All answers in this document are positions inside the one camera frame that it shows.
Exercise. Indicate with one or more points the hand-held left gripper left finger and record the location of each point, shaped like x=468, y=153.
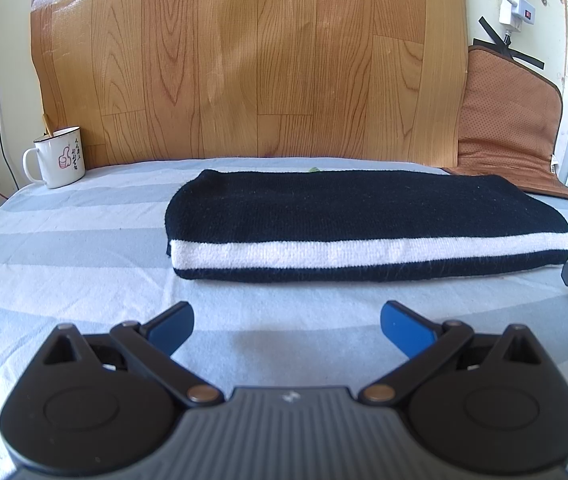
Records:
x=174, y=329

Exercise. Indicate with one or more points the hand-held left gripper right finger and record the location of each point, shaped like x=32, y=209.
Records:
x=403, y=332

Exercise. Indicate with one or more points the green black white striped sweater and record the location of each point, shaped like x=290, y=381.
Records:
x=353, y=210

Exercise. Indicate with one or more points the blue white striped bed sheet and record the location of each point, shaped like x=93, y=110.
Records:
x=89, y=260

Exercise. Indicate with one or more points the brown perforated cushion mat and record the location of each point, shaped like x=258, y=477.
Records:
x=503, y=125

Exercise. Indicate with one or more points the white enamel mug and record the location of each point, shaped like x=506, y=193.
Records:
x=61, y=162

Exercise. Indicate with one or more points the black tape strip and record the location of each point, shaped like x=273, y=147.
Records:
x=513, y=55
x=494, y=34

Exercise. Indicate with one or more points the wooden stick in mug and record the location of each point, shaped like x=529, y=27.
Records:
x=47, y=126

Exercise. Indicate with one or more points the wood-pattern sheet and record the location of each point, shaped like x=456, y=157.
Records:
x=264, y=60

